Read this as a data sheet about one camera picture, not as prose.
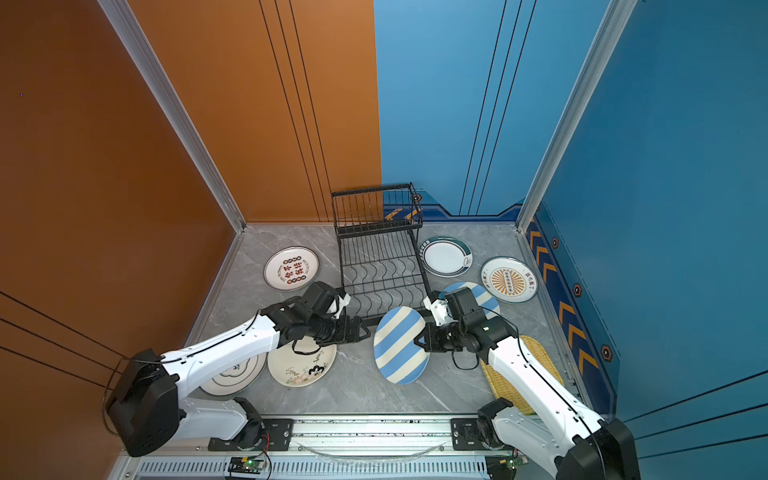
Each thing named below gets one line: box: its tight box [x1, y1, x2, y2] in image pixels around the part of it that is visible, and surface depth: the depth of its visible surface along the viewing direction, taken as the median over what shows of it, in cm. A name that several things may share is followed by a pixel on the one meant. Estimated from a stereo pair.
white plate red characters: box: [263, 246, 321, 291], surface depth 108 cm
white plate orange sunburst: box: [480, 256, 539, 304], surface depth 105 cm
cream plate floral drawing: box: [267, 336, 338, 387], surface depth 84 cm
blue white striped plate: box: [373, 306, 430, 385], surface depth 81 cm
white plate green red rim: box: [419, 236, 474, 278], surface depth 112 cm
